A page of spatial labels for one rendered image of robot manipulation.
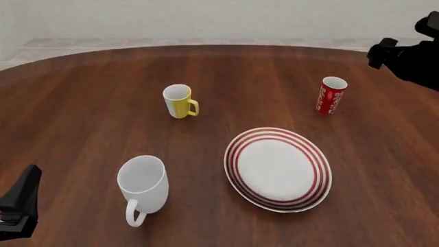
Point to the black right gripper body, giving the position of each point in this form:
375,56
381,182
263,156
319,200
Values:
380,54

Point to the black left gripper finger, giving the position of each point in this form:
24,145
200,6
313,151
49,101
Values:
24,187

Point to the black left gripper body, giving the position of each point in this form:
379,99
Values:
17,222

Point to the red mug with white lettering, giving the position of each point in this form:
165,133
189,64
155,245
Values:
330,97

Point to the large white mug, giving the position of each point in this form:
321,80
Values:
145,182

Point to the white plate with red rings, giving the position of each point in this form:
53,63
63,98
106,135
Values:
278,169

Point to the yellow and white mug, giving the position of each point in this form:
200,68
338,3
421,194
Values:
179,102

